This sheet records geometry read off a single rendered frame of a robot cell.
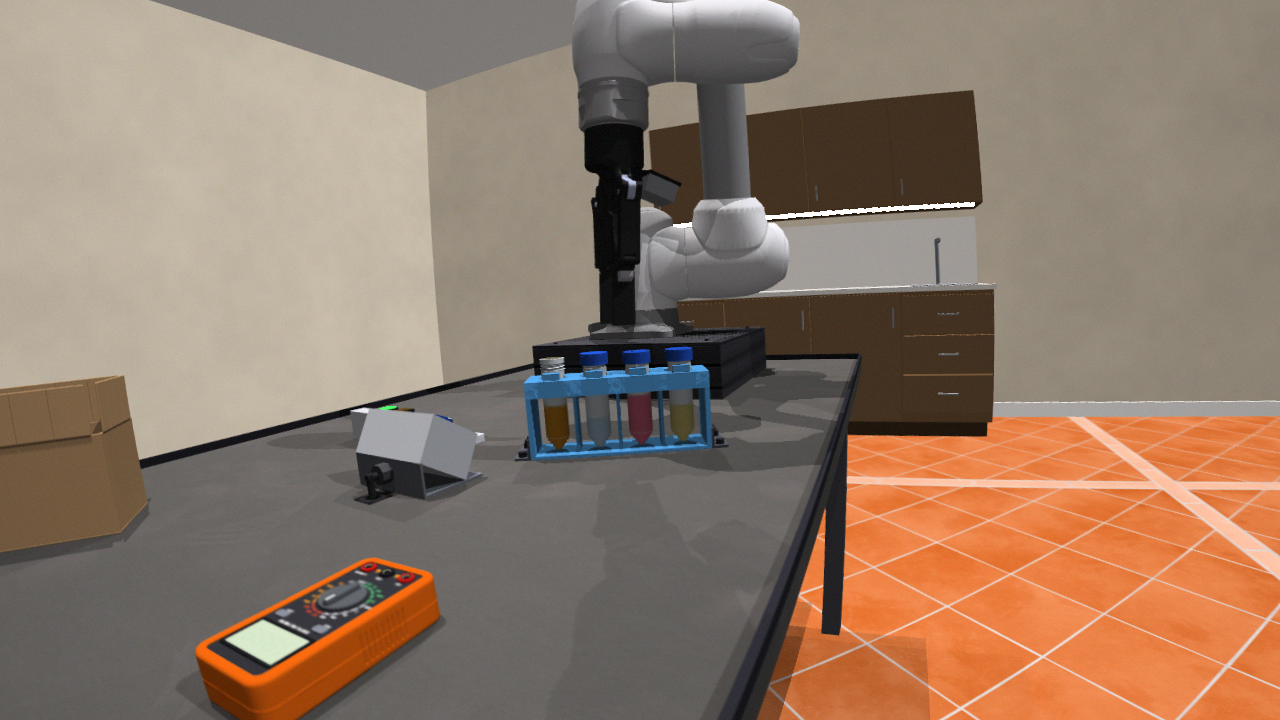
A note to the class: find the orange digital multimeter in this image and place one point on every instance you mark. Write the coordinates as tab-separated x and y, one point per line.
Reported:
284	661

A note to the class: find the dark grey table edge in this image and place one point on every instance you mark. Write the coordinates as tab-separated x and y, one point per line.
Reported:
743	685

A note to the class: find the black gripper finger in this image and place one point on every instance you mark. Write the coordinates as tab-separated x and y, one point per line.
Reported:
603	255
628	255

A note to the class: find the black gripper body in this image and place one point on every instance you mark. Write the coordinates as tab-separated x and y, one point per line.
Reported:
612	150

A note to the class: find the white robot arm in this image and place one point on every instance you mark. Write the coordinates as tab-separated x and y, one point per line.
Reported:
622	47

